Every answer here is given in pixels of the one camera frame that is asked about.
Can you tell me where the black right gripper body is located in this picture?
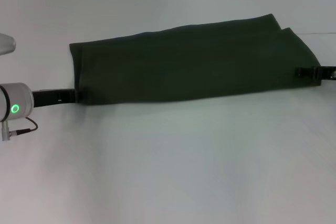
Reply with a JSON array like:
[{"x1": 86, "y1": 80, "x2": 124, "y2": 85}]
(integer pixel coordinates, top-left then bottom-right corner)
[{"x1": 312, "y1": 65, "x2": 336, "y2": 82}]

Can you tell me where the dark green t-shirt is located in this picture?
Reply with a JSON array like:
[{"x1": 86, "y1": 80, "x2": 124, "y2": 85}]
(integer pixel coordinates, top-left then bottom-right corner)
[{"x1": 69, "y1": 13, "x2": 323, "y2": 104}]

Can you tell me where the silver left wrist cable plug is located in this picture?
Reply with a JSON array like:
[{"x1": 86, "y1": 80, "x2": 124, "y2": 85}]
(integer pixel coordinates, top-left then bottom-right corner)
[{"x1": 1, "y1": 121, "x2": 12, "y2": 142}]

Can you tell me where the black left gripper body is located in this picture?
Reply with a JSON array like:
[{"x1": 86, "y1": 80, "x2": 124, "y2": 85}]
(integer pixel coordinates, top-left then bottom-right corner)
[{"x1": 30, "y1": 88, "x2": 76, "y2": 110}]

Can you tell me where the grey left wrist cable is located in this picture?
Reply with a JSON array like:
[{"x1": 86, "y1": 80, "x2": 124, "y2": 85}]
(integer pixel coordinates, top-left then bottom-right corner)
[{"x1": 9, "y1": 116, "x2": 39, "y2": 134}]

